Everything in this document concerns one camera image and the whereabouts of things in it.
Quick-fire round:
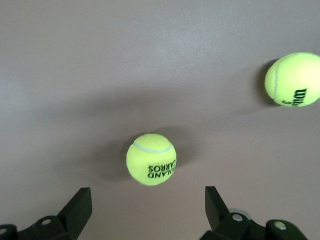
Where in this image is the Roland Garros tennis ball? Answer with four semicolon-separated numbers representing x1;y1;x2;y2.
125;132;178;187

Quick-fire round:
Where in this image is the brown table mat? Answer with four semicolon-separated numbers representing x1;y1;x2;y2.
0;0;320;240

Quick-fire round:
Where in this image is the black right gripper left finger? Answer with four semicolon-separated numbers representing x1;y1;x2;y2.
0;186;93;240

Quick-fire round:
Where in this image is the Wilson tennis ball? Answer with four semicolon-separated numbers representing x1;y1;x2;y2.
264;51;320;108

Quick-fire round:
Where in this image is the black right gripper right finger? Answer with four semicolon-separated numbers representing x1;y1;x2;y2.
199;185;308;240

